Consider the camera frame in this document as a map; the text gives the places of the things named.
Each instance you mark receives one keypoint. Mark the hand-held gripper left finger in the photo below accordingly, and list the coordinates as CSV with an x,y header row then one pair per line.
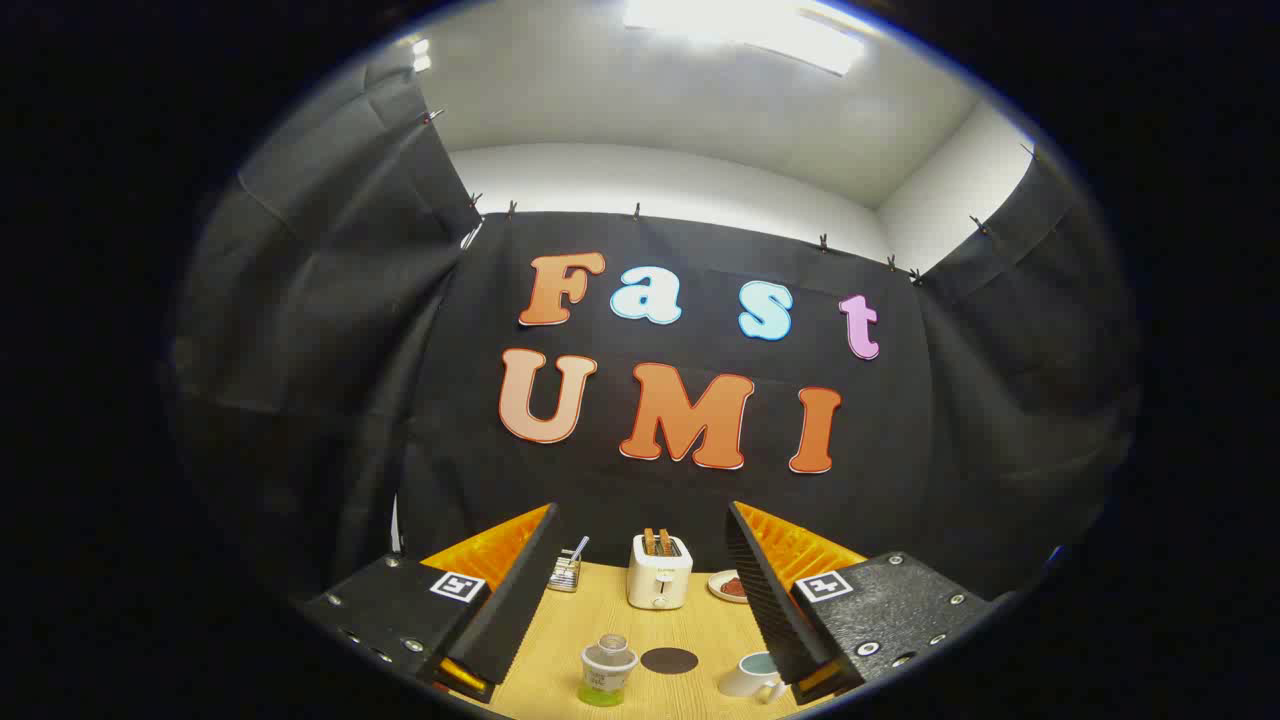
x,y
520,600

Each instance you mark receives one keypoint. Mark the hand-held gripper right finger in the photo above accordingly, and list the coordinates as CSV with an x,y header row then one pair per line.
x,y
770,600

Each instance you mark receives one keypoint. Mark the white cup with blue inside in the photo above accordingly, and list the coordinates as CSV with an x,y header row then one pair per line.
x,y
745,680

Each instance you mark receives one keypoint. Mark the white green label juice bottle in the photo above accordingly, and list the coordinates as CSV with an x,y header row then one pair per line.
x,y
605,670

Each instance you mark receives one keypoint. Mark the dark brown round coaster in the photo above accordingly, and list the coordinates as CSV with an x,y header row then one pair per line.
x,y
669,660

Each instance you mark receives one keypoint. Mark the small plate with red food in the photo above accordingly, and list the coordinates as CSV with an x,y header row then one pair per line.
x,y
730,588

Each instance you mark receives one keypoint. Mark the glass jar with straws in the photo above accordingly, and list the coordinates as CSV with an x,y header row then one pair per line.
x,y
565,575

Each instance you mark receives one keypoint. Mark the wooden table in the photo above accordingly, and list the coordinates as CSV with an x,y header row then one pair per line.
x,y
700,625

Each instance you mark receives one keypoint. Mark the white toaster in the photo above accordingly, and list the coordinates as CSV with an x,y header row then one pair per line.
x,y
658,580

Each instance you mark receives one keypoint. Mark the black backdrop cloth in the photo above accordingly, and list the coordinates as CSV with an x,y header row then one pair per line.
x,y
450,400

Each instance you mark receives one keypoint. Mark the ceiling light panel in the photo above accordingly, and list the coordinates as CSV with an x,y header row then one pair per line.
x,y
740,30

